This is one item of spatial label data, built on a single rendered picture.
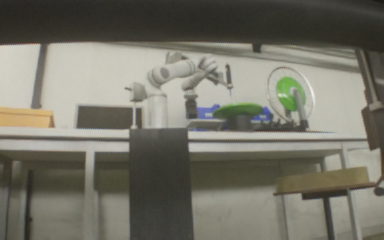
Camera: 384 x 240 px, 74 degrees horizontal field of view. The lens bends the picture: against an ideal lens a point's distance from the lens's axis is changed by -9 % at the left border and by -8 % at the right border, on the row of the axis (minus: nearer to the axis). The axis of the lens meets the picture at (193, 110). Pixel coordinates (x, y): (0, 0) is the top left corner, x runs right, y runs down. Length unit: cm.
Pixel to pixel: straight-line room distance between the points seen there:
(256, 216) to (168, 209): 166
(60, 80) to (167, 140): 163
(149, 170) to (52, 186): 138
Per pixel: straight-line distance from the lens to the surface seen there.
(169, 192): 110
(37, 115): 155
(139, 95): 153
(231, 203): 257
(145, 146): 112
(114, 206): 234
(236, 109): 158
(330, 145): 205
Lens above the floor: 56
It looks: 18 degrees up
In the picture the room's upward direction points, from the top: 4 degrees counter-clockwise
